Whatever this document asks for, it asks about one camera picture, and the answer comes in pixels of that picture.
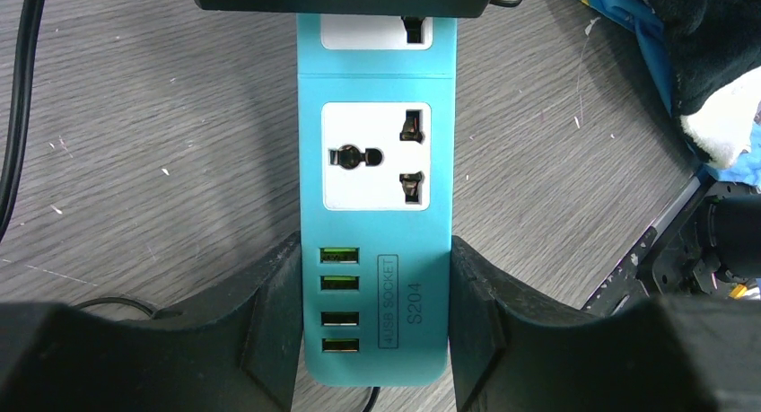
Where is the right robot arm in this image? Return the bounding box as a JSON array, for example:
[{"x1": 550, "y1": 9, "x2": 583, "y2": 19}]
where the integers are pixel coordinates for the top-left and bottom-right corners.
[{"x1": 643, "y1": 195, "x2": 760, "y2": 299}]

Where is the checkered black white pillow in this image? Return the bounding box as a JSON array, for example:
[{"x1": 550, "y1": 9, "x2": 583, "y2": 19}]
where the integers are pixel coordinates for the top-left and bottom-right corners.
[{"x1": 642, "y1": 0, "x2": 760, "y2": 170}]

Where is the teal usb power strip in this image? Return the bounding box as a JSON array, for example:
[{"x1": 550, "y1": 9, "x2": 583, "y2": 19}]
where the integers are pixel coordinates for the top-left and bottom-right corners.
[{"x1": 297, "y1": 14, "x2": 457, "y2": 387}]

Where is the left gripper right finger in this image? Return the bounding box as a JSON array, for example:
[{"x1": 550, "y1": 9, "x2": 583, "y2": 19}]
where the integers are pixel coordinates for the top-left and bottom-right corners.
[{"x1": 449, "y1": 237, "x2": 760, "y2": 411}]

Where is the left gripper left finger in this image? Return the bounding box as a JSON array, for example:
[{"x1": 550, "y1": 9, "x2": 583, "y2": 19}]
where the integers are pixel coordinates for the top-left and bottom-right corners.
[{"x1": 1, "y1": 233, "x2": 302, "y2": 411}]

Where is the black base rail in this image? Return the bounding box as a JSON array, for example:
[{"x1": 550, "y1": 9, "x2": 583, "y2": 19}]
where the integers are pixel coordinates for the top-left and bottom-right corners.
[{"x1": 582, "y1": 175, "x2": 760, "y2": 317}]

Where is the black thin cable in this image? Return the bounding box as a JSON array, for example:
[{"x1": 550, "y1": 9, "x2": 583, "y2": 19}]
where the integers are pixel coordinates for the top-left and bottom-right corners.
[{"x1": 0, "y1": 0, "x2": 52, "y2": 244}]

